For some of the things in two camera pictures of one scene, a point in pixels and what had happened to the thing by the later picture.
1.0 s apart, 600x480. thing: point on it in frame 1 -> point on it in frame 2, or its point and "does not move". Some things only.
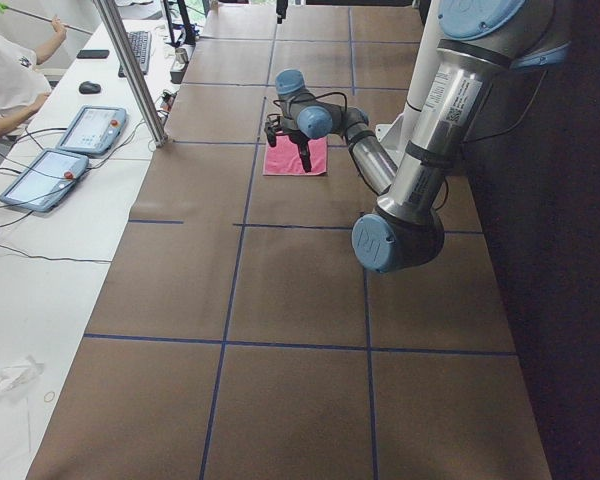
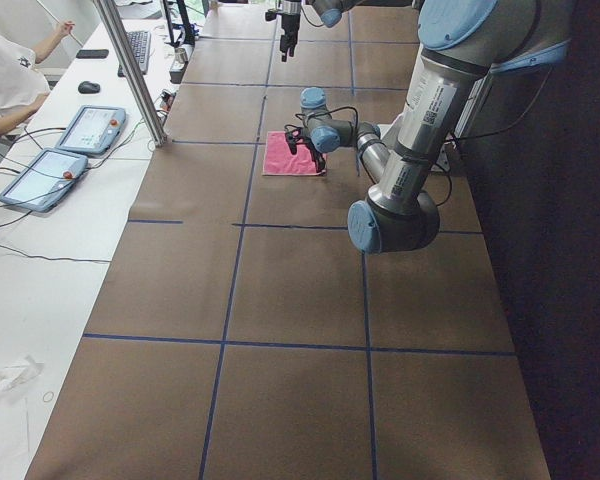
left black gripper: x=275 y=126 -> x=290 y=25
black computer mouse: x=89 y=87 does not move
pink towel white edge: x=285 y=158 does not move
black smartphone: x=92 y=54 does not move
